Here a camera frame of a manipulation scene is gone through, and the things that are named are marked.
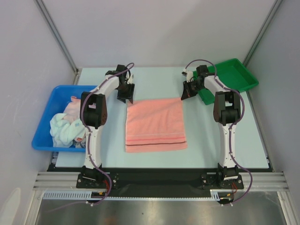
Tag green plastic tray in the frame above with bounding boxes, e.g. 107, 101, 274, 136
201, 58, 259, 92

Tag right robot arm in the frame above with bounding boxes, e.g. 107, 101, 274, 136
181, 65, 244, 188

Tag light blue towel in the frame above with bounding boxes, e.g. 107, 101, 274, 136
50, 113, 85, 148

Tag aluminium frame rail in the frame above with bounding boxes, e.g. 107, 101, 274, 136
33, 172, 289, 192

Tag pale pink towel in bin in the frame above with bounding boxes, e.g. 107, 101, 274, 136
63, 96, 81, 123

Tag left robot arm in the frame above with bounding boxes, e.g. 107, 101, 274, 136
80, 62, 135, 188

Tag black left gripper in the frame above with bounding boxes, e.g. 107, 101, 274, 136
116, 82, 135, 103

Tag blue plastic bin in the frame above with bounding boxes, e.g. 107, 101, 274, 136
31, 85, 96, 152

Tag white slotted cable duct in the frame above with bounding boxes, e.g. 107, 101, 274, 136
43, 190, 232, 201

